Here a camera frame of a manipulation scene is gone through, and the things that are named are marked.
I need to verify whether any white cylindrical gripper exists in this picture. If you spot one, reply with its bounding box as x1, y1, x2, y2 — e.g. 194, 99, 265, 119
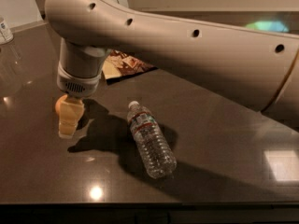
57, 38, 111, 139

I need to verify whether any orange fruit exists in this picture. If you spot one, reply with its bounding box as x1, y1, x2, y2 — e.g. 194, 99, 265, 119
55, 94, 67, 116

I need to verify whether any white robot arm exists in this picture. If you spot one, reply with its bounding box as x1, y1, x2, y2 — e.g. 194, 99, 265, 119
45, 0, 299, 130

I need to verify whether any brown chip bag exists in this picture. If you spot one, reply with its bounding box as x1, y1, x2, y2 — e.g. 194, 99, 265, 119
103, 50, 154, 79

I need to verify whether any green snack bag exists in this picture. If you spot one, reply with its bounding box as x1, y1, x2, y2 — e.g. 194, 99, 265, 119
246, 21, 289, 33

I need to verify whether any white container at left edge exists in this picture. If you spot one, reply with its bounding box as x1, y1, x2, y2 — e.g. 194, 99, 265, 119
0, 17, 14, 44

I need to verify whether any clear plastic water bottle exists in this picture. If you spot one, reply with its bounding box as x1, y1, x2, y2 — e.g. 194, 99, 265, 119
127, 101, 177, 179

